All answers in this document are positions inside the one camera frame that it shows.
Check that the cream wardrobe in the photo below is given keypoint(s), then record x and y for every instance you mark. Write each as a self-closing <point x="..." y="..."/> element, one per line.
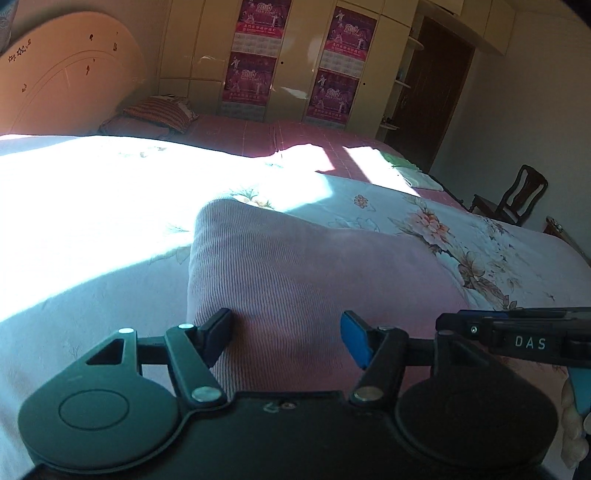
<point x="198" y="46"/>

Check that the cream overhead cabinet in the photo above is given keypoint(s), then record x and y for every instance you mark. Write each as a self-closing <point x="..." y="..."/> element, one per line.
<point x="480" y="21"/>

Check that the white floral blanket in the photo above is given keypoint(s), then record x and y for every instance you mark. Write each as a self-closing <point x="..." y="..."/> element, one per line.
<point x="92" y="221"/>

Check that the purple calendar wall poster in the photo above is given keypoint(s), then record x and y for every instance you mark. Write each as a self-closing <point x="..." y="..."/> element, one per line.
<point x="263" y="23"/>
<point x="249" y="81"/>
<point x="333" y="97"/>
<point x="350" y="37"/>

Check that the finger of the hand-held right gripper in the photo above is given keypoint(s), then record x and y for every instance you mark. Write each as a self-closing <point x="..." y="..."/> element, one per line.
<point x="466" y="323"/>

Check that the pink ribbed pillow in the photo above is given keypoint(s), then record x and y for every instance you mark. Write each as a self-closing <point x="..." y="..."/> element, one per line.
<point x="295" y="277"/>

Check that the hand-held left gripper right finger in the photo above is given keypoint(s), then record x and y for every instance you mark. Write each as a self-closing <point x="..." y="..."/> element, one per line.
<point x="355" y="339"/>

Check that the cream corner shelf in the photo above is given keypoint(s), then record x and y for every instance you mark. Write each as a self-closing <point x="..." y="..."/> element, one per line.
<point x="401" y="83"/>

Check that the green folded cloth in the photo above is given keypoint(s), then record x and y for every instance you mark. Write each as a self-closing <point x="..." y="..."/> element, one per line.
<point x="399" y="160"/>

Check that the striped orange pillow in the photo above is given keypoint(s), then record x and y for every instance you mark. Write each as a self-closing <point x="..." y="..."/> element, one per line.
<point x="159" y="113"/>

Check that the white folded cloth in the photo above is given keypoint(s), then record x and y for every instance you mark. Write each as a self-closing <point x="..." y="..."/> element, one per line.
<point x="420" y="177"/>

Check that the cream curved headboard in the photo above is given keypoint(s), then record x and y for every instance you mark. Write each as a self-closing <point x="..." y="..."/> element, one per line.
<point x="69" y="78"/>

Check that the dark wooden door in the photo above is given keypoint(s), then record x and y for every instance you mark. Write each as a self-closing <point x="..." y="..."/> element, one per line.
<point x="434" y="92"/>

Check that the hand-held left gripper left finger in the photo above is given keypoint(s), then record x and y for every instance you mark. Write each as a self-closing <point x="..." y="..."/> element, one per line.
<point x="218" y="332"/>

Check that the person's right hand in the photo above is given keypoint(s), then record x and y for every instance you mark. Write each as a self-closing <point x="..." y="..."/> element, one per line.
<point x="575" y="431"/>

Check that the dark wooden chair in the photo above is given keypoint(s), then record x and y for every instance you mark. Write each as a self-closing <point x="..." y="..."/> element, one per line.
<point x="517" y="198"/>

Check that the pink checked bed sheet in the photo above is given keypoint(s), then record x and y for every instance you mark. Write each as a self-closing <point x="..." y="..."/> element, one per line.
<point x="300" y="136"/>

